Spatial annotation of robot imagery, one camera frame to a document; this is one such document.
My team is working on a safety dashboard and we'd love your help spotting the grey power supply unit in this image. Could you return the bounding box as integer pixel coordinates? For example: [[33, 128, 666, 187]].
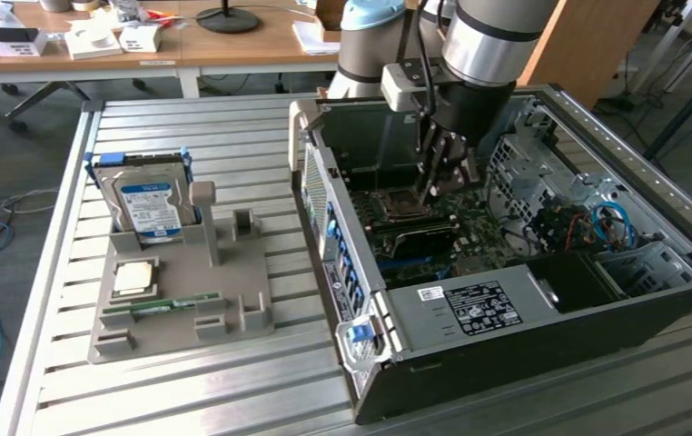
[[384, 265, 562, 351]]

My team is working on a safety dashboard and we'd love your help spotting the blue expansion slot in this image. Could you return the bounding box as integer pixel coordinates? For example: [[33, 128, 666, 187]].
[[377, 253, 438, 270]]

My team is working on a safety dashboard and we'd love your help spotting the black round lamp base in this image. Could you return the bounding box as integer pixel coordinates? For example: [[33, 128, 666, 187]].
[[194, 0, 260, 35]]

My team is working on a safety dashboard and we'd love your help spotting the green RAM stick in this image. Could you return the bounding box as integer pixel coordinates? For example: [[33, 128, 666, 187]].
[[101, 292, 224, 317]]

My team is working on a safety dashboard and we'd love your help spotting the coloured power wire bundle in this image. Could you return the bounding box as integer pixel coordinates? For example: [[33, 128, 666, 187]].
[[553, 206, 601, 251]]

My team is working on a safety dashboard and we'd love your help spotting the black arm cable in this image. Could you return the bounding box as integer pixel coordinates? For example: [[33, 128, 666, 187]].
[[402, 0, 445, 120]]

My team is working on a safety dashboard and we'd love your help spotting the grey parts rack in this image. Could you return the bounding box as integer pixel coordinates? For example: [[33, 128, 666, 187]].
[[86, 180, 277, 364]]

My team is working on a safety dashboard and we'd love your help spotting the blue case latch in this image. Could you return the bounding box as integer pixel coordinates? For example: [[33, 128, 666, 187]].
[[344, 320, 382, 345]]

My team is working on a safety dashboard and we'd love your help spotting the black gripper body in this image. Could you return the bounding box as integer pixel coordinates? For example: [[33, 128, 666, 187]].
[[428, 81, 520, 142]]

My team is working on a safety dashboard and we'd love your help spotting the metal CPU socket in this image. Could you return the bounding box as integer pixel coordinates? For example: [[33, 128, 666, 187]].
[[372, 185, 434, 218]]

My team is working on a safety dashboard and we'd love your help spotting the green Dell motherboard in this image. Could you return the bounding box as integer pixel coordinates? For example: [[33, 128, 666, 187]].
[[344, 165, 534, 292]]

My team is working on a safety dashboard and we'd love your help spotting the hard disk with blue bracket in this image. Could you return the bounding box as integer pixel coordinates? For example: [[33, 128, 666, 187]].
[[84, 147, 196, 246]]

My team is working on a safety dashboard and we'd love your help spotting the black open PC case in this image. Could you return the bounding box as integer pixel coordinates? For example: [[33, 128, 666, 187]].
[[286, 83, 692, 426]]

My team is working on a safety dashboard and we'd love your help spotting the wooden cabinet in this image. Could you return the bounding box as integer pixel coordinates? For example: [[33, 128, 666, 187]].
[[517, 0, 665, 110]]

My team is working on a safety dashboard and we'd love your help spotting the dark metal frame post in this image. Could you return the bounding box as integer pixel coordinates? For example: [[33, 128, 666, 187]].
[[641, 0, 692, 160]]

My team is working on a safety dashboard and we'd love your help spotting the black plastic cover box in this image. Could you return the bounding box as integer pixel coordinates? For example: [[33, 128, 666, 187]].
[[525, 253, 630, 314]]

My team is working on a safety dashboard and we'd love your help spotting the white box with black lid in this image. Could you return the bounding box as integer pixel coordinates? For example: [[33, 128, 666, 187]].
[[0, 25, 49, 58]]

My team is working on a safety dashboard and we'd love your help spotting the white box with tape roll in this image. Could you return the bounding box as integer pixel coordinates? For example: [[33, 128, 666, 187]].
[[62, 25, 125, 61]]

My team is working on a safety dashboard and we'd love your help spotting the graphics card with metal bracket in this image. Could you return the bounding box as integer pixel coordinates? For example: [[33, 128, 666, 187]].
[[380, 226, 457, 260]]

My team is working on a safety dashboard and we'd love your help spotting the white floor cable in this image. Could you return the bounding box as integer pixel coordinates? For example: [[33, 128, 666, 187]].
[[0, 187, 60, 215]]

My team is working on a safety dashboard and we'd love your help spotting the silver disk bay cage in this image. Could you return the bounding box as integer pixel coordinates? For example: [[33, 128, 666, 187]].
[[486, 134, 570, 228]]

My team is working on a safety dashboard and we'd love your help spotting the blue data wire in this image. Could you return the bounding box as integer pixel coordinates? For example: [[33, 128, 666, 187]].
[[586, 202, 641, 251]]

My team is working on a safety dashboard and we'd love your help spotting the wooden desk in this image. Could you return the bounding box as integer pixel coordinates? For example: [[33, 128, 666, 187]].
[[0, 0, 513, 99]]

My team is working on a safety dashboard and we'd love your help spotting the silver chipset heatsink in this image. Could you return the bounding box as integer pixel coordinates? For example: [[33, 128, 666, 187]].
[[457, 257, 490, 277]]

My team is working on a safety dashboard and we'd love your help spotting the CPU chip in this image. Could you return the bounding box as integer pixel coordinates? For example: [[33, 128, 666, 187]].
[[112, 260, 158, 295]]

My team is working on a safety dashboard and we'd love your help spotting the stack of white papers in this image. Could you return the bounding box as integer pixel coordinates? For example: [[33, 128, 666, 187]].
[[292, 20, 344, 56]]

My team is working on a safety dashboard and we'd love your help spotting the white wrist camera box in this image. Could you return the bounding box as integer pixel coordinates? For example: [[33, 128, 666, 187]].
[[378, 61, 444, 113]]

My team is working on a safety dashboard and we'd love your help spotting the small white box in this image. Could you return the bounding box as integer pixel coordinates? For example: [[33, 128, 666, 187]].
[[117, 25, 162, 54]]

